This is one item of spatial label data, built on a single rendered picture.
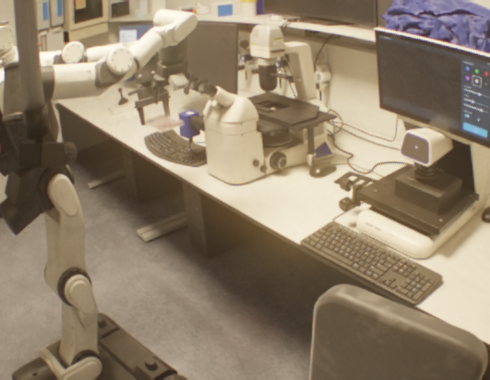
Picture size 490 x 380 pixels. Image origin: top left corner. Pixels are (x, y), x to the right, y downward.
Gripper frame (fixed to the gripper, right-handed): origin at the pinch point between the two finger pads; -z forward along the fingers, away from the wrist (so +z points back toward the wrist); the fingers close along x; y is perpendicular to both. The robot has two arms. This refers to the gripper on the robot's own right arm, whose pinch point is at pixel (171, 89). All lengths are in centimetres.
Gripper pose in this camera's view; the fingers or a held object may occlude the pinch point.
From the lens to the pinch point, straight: 147.4
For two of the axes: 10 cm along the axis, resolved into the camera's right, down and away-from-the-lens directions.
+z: 0.9, -8.1, -5.8
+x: 7.7, -3.1, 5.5
